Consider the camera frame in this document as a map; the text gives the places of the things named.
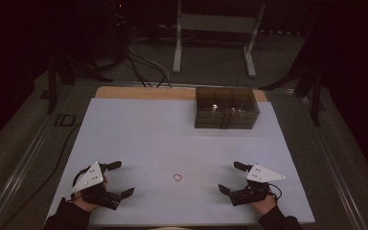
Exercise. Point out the aluminium frame rail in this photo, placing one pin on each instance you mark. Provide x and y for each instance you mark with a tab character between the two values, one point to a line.
19	179
332	166
124	83

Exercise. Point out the black equipment rack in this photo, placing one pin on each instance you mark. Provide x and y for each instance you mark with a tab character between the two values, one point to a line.
118	19

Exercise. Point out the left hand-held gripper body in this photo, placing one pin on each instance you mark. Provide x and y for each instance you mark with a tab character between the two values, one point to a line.
89	179

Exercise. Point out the white metal stand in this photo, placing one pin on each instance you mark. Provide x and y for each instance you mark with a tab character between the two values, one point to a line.
217	24

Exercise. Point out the black stand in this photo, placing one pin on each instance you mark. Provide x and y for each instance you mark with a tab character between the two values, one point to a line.
315	102
51	96

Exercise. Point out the person's left hand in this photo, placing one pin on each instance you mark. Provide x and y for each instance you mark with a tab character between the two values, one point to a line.
87	205

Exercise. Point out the light wooden board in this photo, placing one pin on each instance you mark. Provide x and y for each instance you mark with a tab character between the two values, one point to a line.
140	93

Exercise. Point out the tinted clear drawer box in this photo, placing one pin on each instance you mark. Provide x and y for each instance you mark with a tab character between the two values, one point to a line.
226	96

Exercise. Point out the white table sheet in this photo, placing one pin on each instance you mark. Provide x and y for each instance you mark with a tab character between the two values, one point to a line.
156	143

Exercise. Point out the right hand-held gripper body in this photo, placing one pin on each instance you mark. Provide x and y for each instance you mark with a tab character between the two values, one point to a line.
262	174

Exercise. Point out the person's right hand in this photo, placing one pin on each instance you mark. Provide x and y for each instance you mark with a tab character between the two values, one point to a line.
263	206

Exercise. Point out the white power strip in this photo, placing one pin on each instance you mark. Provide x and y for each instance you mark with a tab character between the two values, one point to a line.
278	32

